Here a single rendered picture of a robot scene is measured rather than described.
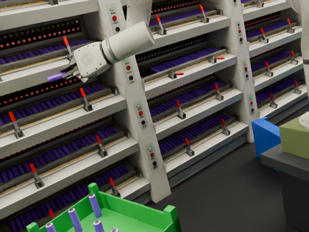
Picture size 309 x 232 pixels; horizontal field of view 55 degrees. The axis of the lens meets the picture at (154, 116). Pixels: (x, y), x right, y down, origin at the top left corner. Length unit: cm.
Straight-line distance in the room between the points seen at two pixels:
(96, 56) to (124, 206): 49
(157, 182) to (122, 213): 60
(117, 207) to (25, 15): 70
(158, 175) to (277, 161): 59
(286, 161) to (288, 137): 7
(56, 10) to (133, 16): 28
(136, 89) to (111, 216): 60
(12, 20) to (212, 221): 102
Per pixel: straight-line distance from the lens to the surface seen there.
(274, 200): 131
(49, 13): 115
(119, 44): 96
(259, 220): 122
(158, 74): 137
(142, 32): 94
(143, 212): 74
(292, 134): 100
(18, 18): 113
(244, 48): 171
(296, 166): 97
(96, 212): 84
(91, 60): 100
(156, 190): 140
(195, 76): 146
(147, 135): 131
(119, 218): 81
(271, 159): 103
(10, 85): 110
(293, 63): 213
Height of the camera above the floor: 76
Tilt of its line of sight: 16 degrees down
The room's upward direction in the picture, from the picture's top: 15 degrees counter-clockwise
